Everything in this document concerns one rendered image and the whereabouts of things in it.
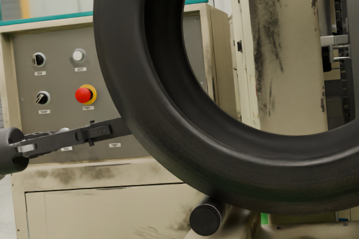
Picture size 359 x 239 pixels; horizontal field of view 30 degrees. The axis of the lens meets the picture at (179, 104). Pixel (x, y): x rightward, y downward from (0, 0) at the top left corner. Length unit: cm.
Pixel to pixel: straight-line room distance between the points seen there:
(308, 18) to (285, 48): 7
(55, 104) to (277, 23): 70
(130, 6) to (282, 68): 44
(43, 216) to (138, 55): 90
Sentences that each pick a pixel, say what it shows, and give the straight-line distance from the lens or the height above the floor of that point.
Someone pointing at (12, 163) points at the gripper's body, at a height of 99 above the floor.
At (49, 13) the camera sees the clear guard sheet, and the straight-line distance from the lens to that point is 173.
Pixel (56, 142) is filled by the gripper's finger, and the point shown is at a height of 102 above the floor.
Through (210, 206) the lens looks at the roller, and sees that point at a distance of 96.
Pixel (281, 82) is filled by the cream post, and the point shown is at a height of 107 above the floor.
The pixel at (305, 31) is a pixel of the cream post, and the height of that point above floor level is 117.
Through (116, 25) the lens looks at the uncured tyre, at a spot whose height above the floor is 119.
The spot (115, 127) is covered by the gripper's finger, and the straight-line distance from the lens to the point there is 106.
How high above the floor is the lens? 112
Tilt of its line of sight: 3 degrees down
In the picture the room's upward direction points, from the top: 5 degrees counter-clockwise
